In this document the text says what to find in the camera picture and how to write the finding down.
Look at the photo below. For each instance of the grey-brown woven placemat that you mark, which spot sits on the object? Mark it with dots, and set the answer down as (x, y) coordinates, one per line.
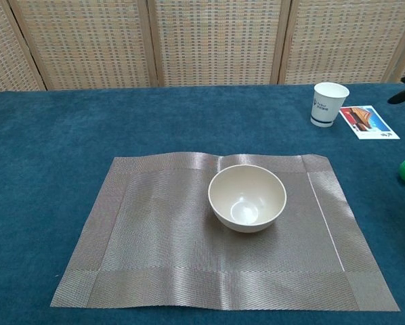
(155, 237)

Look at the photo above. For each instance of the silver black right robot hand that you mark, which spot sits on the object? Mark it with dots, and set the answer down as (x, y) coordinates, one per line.
(404, 96)

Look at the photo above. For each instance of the white paper cup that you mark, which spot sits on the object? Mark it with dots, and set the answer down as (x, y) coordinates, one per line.
(324, 108)

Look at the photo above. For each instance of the colourful picture postcard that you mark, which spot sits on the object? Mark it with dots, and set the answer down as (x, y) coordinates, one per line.
(368, 123)

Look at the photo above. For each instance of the beige bowl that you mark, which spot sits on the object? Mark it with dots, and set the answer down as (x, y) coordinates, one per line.
(246, 193)

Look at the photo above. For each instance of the woven bamboo folding screen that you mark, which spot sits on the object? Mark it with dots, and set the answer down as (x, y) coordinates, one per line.
(216, 40)

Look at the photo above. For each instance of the blue felt table cover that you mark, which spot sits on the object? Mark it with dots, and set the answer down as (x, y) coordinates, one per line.
(121, 122)

